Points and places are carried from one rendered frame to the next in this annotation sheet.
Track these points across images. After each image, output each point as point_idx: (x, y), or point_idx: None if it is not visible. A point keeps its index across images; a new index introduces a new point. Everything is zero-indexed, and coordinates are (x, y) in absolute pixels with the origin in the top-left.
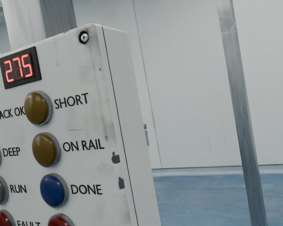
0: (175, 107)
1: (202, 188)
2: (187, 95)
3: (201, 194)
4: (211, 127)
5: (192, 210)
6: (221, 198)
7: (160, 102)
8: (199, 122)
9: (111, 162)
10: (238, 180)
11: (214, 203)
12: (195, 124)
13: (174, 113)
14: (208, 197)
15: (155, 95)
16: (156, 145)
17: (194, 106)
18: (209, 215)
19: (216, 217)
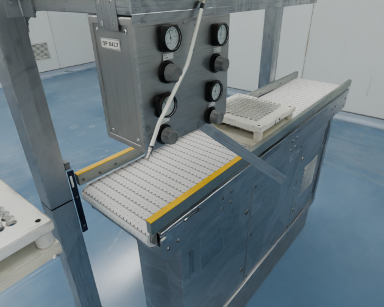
0: (343, 33)
1: (345, 138)
2: (366, 20)
3: (344, 147)
4: (381, 68)
5: (334, 164)
6: (369, 158)
7: (324, 22)
8: (367, 59)
9: None
10: None
11: (361, 162)
12: (360, 61)
13: (339, 41)
14: (352, 152)
15: (321, 11)
16: (300, 74)
17: (370, 38)
18: (355, 176)
19: (364, 181)
